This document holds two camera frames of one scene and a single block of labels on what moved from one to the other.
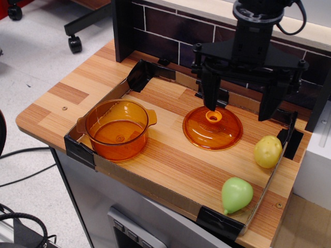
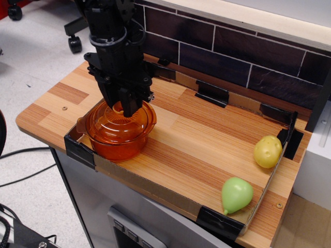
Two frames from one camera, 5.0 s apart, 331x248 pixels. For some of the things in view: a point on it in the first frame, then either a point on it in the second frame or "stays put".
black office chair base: [15, 12] stays put
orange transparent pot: [118, 129] stays put
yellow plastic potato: [267, 151] stays put
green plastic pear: [236, 193] stays put
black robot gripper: [250, 54] → [119, 67]
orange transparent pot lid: [215, 130] → [109, 124]
